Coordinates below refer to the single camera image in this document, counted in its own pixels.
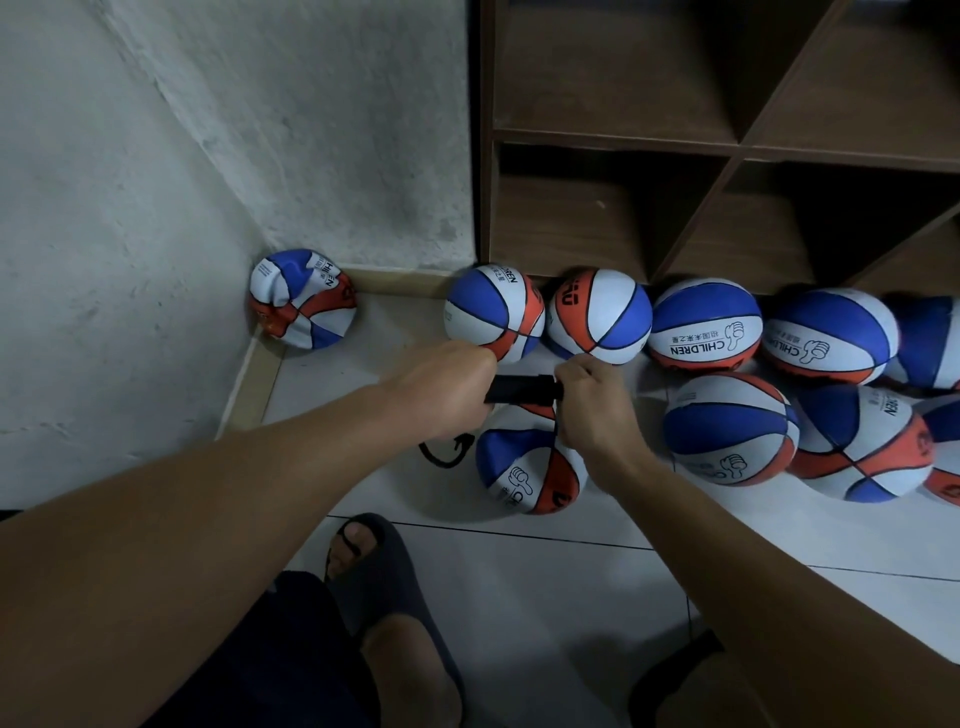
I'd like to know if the person's right hand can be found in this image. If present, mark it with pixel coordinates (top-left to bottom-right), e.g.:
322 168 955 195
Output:
553 354 650 489

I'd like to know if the person's left hand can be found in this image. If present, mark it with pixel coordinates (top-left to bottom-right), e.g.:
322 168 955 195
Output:
382 340 500 444

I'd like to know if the black hand pump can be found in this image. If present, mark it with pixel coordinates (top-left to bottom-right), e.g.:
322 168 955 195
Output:
417 373 564 470

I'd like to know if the brown wooden cubby shelf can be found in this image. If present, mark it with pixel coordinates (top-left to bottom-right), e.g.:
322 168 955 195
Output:
472 0 960 299

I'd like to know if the person's right forearm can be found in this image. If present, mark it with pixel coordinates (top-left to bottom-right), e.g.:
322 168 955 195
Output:
597 450 960 728

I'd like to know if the person's left forearm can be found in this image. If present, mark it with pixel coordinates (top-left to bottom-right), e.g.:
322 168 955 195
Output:
0 393 429 728

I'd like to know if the person's left foot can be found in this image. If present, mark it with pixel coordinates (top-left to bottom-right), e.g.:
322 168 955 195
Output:
330 522 464 728

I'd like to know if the beige baseboard strip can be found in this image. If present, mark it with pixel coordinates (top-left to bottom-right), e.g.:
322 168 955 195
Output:
217 337 287 441
348 267 459 299

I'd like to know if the black sandal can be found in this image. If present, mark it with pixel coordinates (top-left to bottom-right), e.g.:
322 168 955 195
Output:
324 511 470 728
627 630 722 728

